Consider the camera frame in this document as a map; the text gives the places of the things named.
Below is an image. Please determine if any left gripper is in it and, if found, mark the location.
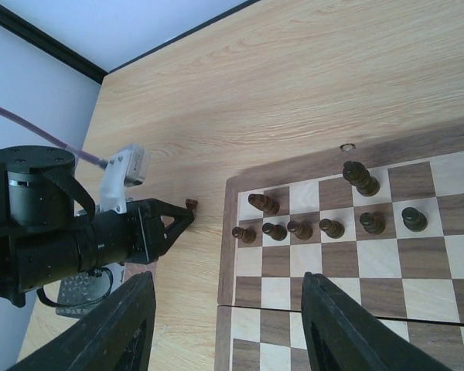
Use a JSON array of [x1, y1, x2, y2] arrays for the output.
[[74, 199, 194, 272]]

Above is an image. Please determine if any dark pawn chess piece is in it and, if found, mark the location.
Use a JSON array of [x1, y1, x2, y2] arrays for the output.
[[261, 223, 288, 241], [231, 226, 256, 244], [401, 207, 428, 232], [319, 218, 345, 239], [359, 213, 386, 235]]

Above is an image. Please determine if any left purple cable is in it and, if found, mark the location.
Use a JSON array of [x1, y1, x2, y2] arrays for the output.
[[0, 100, 109, 168]]

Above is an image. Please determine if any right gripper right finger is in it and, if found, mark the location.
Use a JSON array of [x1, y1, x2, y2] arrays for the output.
[[301, 272, 448, 370]]

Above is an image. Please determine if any wooden chess board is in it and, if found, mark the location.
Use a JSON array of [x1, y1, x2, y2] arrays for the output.
[[215, 118, 464, 370]]

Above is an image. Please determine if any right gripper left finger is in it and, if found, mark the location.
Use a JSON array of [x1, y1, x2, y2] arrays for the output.
[[10, 271, 156, 370]]

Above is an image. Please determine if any dark tall chess piece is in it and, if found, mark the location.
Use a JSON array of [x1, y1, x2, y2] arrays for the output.
[[343, 161, 380, 197]]

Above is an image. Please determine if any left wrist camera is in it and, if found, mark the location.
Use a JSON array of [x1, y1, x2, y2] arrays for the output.
[[99, 144, 150, 214]]

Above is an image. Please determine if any left metal tin tray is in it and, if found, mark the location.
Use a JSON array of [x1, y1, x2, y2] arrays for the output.
[[55, 264, 125, 305]]

